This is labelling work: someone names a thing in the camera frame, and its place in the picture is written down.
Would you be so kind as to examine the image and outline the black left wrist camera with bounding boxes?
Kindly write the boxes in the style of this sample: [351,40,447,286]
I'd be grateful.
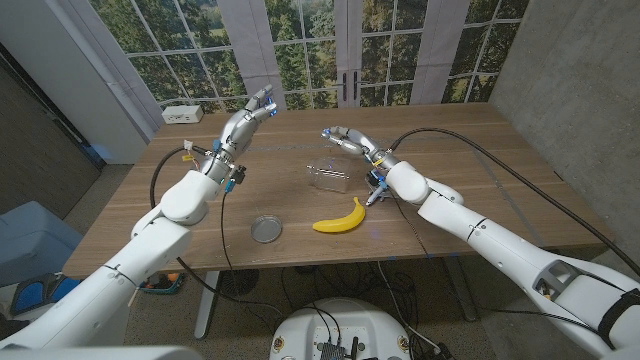
[224,164,248,194]

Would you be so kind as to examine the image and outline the white power outlet box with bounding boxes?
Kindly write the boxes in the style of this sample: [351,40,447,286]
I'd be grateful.
[161,104,205,125]

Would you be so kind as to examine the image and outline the white table leg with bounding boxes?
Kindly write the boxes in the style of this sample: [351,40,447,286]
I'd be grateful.
[193,270,221,341]

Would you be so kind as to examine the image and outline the white floor cable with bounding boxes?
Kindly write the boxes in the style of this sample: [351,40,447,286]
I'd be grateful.
[375,260,444,354]

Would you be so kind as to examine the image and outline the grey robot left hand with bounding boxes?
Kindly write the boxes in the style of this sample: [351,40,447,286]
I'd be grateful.
[202,83,279,185]

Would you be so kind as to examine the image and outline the grey metal jar lid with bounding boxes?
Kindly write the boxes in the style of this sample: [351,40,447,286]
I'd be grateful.
[250,214,284,245]

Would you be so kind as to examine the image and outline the white toy airplane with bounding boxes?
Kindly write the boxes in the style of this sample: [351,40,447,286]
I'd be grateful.
[364,182,389,207]

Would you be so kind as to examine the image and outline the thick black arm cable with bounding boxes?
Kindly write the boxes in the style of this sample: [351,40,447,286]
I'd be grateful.
[389,127,640,277]
[148,144,289,321]

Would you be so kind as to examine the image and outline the thin black right camera cable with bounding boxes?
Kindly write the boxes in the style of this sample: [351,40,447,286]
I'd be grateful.
[388,192,432,257]

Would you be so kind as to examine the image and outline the dark table leg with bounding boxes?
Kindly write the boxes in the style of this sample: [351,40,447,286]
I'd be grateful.
[442,254,479,322]

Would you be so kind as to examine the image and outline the thin black left camera cable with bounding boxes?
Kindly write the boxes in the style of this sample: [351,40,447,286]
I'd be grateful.
[219,192,237,275]

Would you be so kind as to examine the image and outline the black floor cable bundle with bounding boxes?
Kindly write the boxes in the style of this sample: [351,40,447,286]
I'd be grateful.
[279,259,421,326]

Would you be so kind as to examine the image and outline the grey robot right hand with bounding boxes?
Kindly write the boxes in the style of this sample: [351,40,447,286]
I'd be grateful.
[320,125,401,172]

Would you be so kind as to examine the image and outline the teal tool tray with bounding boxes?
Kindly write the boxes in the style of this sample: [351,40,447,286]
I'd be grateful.
[139,272,185,295]

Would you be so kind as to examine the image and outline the blue-grey upholstered seat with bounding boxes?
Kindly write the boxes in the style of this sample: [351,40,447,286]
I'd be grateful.
[0,200,84,289]

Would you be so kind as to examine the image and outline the clear plastic jar base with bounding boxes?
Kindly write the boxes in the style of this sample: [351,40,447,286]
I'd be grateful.
[306,156,354,195]

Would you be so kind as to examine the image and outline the thin black camera cable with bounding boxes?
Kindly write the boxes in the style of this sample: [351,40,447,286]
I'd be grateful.
[388,192,432,257]
[219,192,237,275]

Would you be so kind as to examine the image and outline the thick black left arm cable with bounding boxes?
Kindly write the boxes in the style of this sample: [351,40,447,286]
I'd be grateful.
[148,144,289,321]

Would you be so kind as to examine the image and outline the round black floor fan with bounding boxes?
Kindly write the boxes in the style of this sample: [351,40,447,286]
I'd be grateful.
[219,268,260,298]

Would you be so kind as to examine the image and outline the yellow toy banana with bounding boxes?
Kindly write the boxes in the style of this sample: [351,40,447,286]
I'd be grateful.
[312,196,367,234]

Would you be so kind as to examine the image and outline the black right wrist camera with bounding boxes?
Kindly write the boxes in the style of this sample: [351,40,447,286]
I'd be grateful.
[366,169,387,192]

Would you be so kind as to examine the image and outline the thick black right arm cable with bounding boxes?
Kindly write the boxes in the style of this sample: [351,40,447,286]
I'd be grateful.
[389,127,640,277]

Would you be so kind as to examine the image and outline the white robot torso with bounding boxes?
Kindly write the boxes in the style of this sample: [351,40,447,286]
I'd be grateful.
[268,297,412,360]

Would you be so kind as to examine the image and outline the black foot pedal blue pads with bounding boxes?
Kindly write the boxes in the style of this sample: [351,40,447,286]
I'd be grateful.
[9,272,84,316]

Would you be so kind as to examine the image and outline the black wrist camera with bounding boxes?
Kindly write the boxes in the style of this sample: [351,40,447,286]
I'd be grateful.
[224,164,248,194]
[366,169,387,192]

